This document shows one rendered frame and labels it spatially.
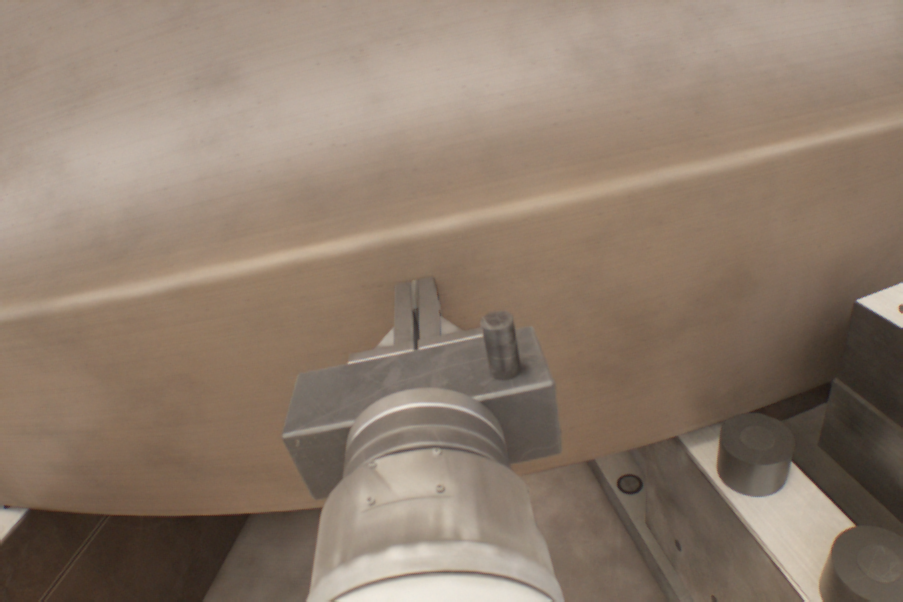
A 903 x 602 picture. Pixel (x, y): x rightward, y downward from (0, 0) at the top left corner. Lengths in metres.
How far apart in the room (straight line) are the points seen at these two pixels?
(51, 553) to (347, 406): 0.64
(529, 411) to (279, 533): 0.89
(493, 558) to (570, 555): 0.76
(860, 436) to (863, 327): 0.10
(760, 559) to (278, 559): 0.80
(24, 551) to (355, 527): 0.67
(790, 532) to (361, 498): 0.40
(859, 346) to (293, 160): 0.49
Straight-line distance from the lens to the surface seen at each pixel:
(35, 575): 0.85
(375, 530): 0.18
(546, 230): 0.38
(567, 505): 0.99
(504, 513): 0.19
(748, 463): 0.51
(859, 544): 0.48
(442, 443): 0.21
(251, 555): 1.10
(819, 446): 0.60
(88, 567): 0.90
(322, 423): 0.26
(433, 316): 0.33
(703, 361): 0.50
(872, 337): 0.50
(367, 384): 0.27
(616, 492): 0.94
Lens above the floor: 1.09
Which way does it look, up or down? 28 degrees down
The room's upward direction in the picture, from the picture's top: 13 degrees counter-clockwise
